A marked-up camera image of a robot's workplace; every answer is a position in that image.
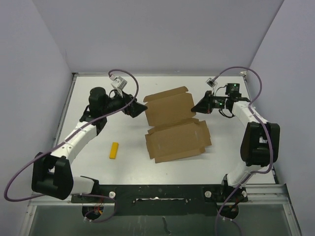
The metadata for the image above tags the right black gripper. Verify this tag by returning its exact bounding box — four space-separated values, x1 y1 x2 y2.
191 91 228 115

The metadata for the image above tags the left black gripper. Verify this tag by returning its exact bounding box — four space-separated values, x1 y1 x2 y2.
101 87 147 117

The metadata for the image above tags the brown cardboard box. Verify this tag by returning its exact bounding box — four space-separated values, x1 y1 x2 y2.
143 87 212 163

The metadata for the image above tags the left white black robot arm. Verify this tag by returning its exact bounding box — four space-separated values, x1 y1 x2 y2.
31 87 147 202

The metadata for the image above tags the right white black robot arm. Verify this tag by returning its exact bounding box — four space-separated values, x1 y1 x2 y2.
191 83 280 201

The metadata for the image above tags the yellow rectangular block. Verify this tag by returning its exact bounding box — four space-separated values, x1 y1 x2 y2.
109 142 119 159

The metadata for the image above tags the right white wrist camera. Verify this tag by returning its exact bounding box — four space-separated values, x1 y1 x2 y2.
206 78 218 95

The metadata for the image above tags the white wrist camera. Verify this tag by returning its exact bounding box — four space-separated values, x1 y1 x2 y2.
109 75 127 97
206 78 218 95

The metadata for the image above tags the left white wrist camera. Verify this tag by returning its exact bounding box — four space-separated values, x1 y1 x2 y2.
109 75 127 97

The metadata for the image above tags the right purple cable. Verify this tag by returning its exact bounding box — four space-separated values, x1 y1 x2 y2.
214 66 274 236

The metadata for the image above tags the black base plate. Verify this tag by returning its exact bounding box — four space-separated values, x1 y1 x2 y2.
71 184 248 219

